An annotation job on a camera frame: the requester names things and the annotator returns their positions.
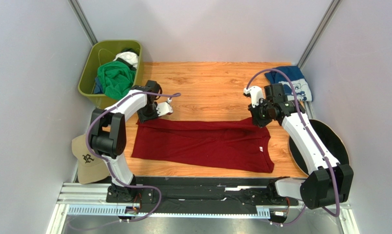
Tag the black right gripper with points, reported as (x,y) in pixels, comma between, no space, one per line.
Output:
(259,118)

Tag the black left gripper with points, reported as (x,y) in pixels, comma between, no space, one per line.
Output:
(142,118)

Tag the dark red t-shirt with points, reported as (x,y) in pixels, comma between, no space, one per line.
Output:
(237,145)

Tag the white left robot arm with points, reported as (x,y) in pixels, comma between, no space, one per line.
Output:
(106,136)

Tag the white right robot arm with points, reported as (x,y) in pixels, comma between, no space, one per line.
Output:
(329,180)

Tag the folded blue printed t-shirt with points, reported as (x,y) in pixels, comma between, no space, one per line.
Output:
(301,87)

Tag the green t-shirt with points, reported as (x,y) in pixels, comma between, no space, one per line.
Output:
(116,79)

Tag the black wide-brim hat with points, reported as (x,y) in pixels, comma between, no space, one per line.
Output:
(330,140)

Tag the dark blue garment in basket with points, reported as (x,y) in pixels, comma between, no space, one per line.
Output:
(98,89)

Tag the white garment in basket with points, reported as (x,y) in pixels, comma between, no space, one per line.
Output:
(130,58)

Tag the green plastic laundry basket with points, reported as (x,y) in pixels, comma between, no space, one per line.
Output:
(100,54)

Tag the beige bucket hat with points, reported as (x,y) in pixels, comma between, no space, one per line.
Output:
(90,168)

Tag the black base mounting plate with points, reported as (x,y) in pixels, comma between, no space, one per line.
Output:
(201,195)

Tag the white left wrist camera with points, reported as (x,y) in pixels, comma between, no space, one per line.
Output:
(164,108)

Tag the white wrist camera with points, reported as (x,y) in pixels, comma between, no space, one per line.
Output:
(164,108)
(255,93)

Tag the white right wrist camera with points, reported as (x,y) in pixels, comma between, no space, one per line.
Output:
(255,93)

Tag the aluminium frame rail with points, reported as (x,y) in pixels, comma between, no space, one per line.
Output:
(84,209)

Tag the right aluminium corner post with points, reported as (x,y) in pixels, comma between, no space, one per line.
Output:
(324,22)

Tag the aluminium corner post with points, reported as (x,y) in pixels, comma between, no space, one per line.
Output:
(324,22)
(77,9)

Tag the left aluminium corner post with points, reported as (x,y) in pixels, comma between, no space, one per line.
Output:
(77,9)

